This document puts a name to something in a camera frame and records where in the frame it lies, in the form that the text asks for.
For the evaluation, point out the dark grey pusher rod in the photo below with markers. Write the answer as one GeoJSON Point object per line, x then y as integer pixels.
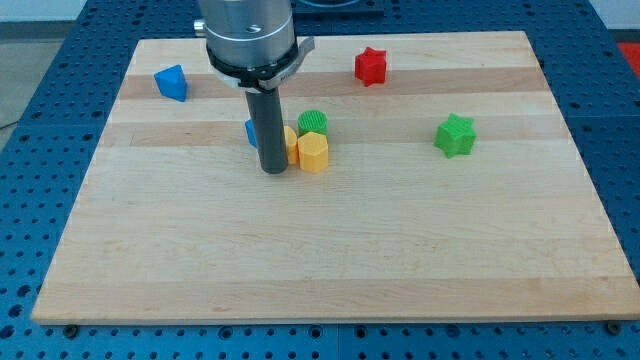
{"type": "Point", "coordinates": [265, 113]}

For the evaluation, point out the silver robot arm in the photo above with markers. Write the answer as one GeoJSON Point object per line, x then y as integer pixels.
{"type": "Point", "coordinates": [252, 46]}

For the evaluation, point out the blue block behind rod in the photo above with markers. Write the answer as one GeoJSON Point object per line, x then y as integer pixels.
{"type": "Point", "coordinates": [249, 128]}

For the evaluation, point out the green cylinder block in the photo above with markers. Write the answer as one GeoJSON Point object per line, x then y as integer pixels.
{"type": "Point", "coordinates": [312, 121]}

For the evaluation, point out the yellow hexagon block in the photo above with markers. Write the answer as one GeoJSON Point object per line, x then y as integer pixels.
{"type": "Point", "coordinates": [313, 152]}

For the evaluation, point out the blue triangular prism block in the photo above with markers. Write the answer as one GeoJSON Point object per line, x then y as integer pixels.
{"type": "Point", "coordinates": [172, 83]}

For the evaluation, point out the red star block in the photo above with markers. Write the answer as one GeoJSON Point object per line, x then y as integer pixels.
{"type": "Point", "coordinates": [371, 66]}

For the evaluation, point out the green star block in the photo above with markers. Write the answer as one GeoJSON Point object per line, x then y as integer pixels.
{"type": "Point", "coordinates": [456, 136]}

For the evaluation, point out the wooden board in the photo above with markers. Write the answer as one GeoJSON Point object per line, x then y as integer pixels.
{"type": "Point", "coordinates": [176, 223]}

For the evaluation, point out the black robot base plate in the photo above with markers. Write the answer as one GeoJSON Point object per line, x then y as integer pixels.
{"type": "Point", "coordinates": [338, 7]}

